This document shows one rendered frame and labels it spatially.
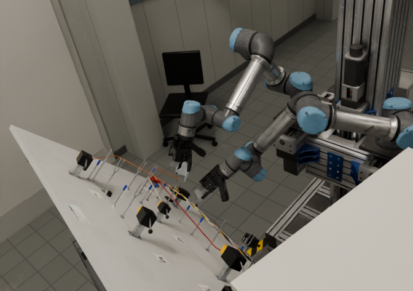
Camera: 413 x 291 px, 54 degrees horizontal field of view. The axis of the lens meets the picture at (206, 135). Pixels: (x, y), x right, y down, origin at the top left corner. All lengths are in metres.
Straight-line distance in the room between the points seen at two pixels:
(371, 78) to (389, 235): 1.45
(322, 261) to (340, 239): 0.06
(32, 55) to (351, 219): 2.94
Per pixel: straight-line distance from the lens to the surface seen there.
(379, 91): 2.19
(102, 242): 1.17
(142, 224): 1.29
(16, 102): 3.46
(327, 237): 0.78
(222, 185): 1.92
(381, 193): 0.87
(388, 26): 2.03
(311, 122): 1.72
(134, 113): 3.80
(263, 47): 1.83
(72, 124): 3.74
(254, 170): 1.91
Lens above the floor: 2.45
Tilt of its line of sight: 36 degrees down
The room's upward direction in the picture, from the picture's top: 10 degrees counter-clockwise
